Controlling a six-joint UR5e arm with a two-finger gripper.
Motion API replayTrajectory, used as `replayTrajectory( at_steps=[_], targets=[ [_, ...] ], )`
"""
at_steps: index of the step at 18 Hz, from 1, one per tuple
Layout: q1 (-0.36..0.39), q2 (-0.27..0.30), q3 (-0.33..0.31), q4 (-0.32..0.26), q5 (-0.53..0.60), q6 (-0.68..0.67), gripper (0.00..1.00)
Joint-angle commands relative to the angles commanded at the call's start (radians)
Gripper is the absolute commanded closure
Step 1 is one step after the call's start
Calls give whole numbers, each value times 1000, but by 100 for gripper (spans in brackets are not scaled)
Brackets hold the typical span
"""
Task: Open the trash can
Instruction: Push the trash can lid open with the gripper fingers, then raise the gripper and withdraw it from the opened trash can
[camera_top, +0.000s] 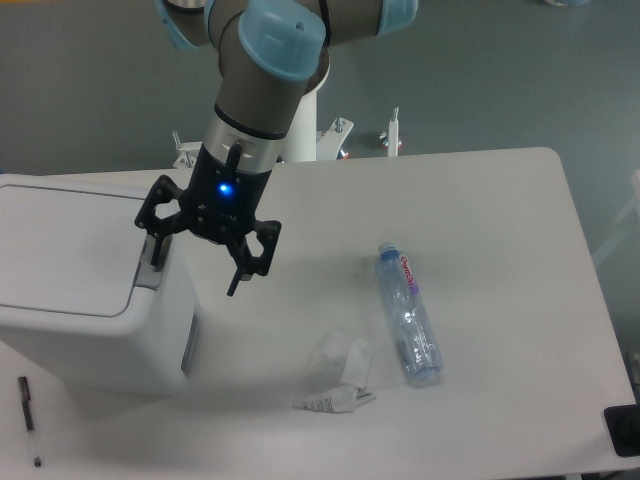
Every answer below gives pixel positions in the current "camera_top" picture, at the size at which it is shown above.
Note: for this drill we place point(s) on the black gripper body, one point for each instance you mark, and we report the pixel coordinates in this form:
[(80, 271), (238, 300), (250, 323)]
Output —
[(220, 197)]

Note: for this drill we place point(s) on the crumpled white plastic wrapper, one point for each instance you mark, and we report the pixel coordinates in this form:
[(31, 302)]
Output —
[(337, 373)]

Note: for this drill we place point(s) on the white push-lid trash can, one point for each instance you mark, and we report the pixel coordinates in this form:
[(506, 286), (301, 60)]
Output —
[(80, 295)]

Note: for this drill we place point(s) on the clear plastic water bottle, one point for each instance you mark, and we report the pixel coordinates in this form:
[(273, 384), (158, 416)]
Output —
[(415, 342)]

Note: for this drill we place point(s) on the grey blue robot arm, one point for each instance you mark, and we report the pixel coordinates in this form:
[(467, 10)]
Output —
[(268, 55)]

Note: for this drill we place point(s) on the black pen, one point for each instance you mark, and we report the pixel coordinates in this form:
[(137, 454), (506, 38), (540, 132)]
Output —
[(25, 399)]

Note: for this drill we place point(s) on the black device at table edge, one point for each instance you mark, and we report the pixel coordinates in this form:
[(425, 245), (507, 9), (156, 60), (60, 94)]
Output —
[(623, 425)]

